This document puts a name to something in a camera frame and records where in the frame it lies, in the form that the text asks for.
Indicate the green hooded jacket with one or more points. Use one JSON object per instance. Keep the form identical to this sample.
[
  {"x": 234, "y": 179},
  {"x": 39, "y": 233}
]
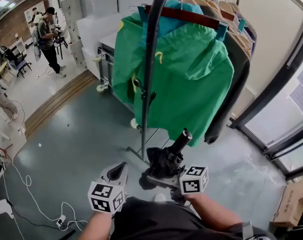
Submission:
[{"x": 191, "y": 84}]

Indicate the red metal frame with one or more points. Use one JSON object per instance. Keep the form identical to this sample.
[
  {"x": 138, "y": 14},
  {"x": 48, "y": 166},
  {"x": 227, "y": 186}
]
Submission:
[{"x": 1, "y": 150}]

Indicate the small white table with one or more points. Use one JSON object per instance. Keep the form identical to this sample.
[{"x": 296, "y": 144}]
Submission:
[{"x": 17, "y": 45}]

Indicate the white power strip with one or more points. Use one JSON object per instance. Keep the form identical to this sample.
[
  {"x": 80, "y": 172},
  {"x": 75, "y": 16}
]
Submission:
[{"x": 61, "y": 221}]

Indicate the blue office chair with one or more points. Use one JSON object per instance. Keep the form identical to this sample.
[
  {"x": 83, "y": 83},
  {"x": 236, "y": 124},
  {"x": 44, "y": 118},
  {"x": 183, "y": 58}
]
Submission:
[{"x": 21, "y": 65}]

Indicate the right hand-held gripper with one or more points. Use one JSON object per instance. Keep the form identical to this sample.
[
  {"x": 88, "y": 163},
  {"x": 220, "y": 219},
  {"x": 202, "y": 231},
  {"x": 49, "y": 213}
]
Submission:
[{"x": 192, "y": 182}]

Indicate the cardboard box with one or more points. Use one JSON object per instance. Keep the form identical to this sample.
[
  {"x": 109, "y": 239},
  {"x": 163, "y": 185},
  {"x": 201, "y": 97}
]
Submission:
[{"x": 289, "y": 204}]

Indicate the black glass door frame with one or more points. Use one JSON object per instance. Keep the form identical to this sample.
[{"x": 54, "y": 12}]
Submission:
[{"x": 274, "y": 151}]

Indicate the grey backpack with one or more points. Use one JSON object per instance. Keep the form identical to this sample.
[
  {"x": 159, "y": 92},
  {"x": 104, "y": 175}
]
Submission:
[{"x": 36, "y": 41}]

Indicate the dark grey hoodie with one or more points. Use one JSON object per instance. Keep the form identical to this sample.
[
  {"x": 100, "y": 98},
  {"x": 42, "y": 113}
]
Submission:
[{"x": 236, "y": 84}]

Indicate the black clothes rack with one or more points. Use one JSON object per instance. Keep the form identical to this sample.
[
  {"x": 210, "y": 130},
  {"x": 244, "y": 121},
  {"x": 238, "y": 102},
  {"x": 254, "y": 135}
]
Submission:
[{"x": 151, "y": 34}]

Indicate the red wooden clip hanger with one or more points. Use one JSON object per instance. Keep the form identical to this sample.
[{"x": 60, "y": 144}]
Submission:
[{"x": 186, "y": 16}]

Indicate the black umbrella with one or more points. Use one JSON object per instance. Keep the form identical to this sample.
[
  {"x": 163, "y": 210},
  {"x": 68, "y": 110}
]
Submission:
[{"x": 164, "y": 161}]

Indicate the person's left forearm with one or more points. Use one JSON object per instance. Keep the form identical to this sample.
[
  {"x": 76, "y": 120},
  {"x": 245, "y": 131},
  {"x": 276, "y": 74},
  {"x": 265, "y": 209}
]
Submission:
[{"x": 96, "y": 226}]

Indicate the grey metal wheeled cart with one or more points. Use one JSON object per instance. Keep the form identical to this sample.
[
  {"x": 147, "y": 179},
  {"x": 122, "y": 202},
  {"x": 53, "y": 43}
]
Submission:
[{"x": 106, "y": 66}]

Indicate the grey metal lockers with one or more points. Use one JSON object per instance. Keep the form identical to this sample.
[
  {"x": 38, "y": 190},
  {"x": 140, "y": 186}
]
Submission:
[{"x": 71, "y": 21}]

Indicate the black chair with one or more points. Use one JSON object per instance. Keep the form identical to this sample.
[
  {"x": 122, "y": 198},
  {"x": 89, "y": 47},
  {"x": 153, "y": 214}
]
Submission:
[{"x": 61, "y": 44}]

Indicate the person's right white shoe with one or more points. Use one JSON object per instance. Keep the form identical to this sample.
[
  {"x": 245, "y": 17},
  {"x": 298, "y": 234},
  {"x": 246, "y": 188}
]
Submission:
[{"x": 159, "y": 197}]

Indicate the round wooden stool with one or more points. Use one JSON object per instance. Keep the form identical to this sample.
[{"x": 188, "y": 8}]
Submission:
[{"x": 4, "y": 67}]

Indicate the person's black shirt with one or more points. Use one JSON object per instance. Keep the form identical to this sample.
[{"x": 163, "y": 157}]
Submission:
[{"x": 161, "y": 221}]

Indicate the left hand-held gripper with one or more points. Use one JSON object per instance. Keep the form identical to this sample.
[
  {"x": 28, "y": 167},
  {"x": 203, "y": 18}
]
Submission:
[{"x": 104, "y": 199}]

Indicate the row of wooden hangers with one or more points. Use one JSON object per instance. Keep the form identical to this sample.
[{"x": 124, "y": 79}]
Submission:
[{"x": 216, "y": 6}]

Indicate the white poster board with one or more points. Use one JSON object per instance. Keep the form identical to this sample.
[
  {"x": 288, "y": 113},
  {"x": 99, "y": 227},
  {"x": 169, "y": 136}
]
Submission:
[{"x": 29, "y": 11}]

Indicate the white cabinet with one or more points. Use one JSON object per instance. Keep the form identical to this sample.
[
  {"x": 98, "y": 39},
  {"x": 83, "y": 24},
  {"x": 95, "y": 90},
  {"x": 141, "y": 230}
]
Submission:
[{"x": 91, "y": 34}]

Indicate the person's right forearm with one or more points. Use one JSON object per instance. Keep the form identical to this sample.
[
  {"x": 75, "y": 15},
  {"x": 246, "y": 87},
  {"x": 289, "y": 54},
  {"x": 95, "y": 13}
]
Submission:
[{"x": 211, "y": 209}]

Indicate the white paper notice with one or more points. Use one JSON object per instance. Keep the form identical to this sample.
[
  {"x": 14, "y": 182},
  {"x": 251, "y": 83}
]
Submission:
[{"x": 300, "y": 97}]

